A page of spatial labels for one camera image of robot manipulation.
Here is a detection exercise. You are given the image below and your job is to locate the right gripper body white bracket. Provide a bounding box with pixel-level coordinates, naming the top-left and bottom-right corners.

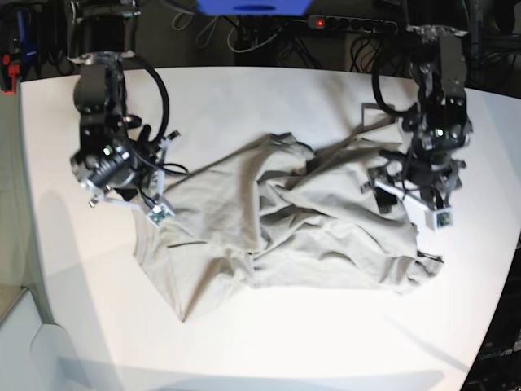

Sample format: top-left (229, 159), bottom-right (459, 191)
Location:
top-left (85, 130), bottom-right (182, 217)

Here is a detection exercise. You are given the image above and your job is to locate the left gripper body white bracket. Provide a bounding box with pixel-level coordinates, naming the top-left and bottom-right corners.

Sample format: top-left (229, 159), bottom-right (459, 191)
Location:
top-left (360, 156), bottom-right (466, 223)

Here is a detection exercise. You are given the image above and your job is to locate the beige t-shirt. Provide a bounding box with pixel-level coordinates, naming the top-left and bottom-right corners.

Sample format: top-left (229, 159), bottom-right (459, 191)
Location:
top-left (135, 125), bottom-right (444, 321)

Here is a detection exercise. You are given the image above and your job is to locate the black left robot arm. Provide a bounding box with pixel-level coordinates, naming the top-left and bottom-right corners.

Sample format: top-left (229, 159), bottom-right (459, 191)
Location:
top-left (369, 24), bottom-right (473, 231)

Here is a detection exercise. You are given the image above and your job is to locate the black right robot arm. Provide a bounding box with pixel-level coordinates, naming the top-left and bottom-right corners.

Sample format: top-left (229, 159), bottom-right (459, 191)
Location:
top-left (68, 1), bottom-right (187, 226)

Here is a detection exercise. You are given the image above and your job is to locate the red black tool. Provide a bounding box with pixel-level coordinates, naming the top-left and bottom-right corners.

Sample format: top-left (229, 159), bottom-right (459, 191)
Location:
top-left (1, 53), bottom-right (20, 94)

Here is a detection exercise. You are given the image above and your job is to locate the black power strip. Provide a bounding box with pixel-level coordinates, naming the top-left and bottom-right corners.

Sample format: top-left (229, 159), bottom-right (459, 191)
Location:
top-left (306, 15), bottom-right (398, 34)

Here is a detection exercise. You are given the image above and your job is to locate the blue plastic box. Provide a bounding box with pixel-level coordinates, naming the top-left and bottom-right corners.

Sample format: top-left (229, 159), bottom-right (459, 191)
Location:
top-left (196, 0), bottom-right (312, 16)

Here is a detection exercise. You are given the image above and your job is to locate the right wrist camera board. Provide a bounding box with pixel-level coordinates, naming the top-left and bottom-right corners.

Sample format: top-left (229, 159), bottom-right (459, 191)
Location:
top-left (146, 203), bottom-right (175, 226)

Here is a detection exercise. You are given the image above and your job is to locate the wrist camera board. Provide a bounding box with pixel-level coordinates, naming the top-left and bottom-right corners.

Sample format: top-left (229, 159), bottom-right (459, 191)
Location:
top-left (146, 203), bottom-right (175, 226)
top-left (426, 207), bottom-right (453, 231)

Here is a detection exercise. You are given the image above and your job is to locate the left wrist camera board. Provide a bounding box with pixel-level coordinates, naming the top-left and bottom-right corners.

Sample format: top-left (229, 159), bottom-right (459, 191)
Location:
top-left (426, 207), bottom-right (453, 231)

